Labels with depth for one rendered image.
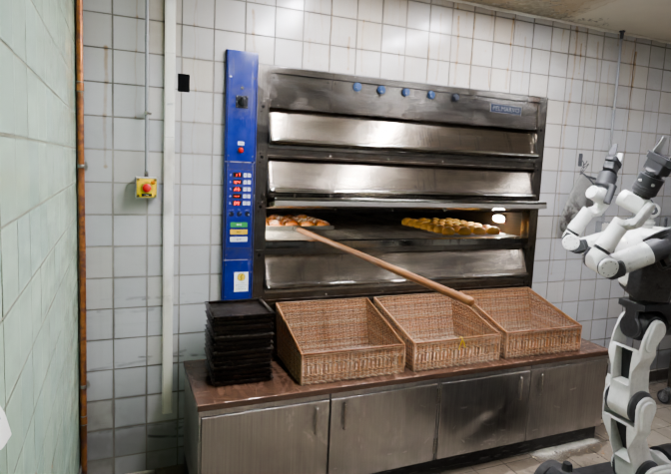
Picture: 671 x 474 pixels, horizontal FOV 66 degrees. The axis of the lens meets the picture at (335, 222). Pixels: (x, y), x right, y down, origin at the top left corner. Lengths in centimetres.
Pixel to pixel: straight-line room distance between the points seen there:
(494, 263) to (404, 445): 134
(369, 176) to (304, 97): 58
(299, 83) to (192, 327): 139
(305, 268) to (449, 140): 117
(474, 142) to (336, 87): 96
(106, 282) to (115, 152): 63
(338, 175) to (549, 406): 179
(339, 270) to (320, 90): 101
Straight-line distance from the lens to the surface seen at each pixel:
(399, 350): 269
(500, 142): 349
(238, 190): 270
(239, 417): 244
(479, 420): 309
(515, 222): 378
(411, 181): 311
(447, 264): 333
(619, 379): 272
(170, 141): 266
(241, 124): 270
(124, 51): 271
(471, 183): 336
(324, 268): 294
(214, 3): 280
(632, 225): 224
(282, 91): 282
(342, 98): 294
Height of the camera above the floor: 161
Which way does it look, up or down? 6 degrees down
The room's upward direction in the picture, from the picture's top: 3 degrees clockwise
